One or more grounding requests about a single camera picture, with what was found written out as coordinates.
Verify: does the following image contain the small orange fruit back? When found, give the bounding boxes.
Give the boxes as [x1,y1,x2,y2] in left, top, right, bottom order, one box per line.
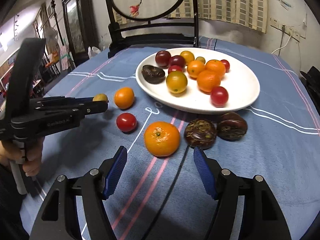
[114,87,135,109]

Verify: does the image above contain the dark passion fruit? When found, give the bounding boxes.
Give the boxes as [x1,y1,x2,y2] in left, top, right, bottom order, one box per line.
[216,112,248,141]
[142,64,165,84]
[184,119,217,150]

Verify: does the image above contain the large dark red plum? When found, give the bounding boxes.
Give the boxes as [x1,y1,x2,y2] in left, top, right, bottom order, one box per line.
[155,50,171,68]

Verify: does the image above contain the yellow-green tomato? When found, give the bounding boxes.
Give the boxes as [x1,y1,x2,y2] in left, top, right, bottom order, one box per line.
[166,71,188,94]

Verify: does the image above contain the dark passion fruit back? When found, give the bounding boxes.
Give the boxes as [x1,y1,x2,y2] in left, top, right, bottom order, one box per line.
[216,112,248,141]

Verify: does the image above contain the small dark red plum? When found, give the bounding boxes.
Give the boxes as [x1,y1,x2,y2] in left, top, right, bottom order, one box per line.
[168,55,186,68]

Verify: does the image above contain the small orange hidden fruit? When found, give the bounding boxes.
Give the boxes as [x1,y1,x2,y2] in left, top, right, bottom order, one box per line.
[187,60,206,79]

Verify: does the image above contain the large orange mandarin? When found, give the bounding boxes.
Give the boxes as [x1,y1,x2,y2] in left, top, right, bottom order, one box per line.
[196,70,221,93]

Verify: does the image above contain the small red cherry tomato back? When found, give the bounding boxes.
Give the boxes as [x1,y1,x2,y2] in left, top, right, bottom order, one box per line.
[221,59,230,73]

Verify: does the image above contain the orange tomato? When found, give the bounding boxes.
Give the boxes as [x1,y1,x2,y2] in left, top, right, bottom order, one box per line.
[180,50,195,65]

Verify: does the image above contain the red cherry tomato front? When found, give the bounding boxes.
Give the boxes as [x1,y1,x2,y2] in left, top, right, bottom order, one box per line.
[210,86,229,107]

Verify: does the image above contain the medium orange fruit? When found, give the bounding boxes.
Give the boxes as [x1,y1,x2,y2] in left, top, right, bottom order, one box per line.
[206,60,226,79]

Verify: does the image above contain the person's left hand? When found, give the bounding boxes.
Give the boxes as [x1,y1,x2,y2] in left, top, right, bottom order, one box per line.
[1,137,45,177]

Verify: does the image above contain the standing fan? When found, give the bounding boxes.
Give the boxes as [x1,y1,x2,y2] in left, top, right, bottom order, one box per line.
[43,28,58,43]

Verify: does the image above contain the dark framed painting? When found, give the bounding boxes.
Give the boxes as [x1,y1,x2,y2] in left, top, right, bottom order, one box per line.
[62,0,98,66]

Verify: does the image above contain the blue striped tablecloth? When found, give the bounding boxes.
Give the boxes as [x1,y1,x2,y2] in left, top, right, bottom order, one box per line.
[21,42,319,239]

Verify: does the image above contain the round embroidered screen stand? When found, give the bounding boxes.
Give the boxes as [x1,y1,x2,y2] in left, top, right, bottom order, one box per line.
[105,0,199,58]

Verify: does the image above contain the white oval plate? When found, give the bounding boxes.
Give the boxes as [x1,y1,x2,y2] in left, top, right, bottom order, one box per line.
[135,47,261,115]

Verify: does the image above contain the black hat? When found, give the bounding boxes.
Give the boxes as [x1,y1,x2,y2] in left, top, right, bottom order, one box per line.
[300,66,320,93]

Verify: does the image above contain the striped beige curtain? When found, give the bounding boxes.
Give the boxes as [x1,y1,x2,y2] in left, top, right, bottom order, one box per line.
[109,0,269,34]

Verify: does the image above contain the black cable on table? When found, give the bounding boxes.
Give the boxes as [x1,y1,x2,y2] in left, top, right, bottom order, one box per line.
[141,144,190,240]

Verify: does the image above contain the wall power outlets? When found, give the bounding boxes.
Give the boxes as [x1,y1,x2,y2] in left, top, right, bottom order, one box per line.
[269,17,306,42]

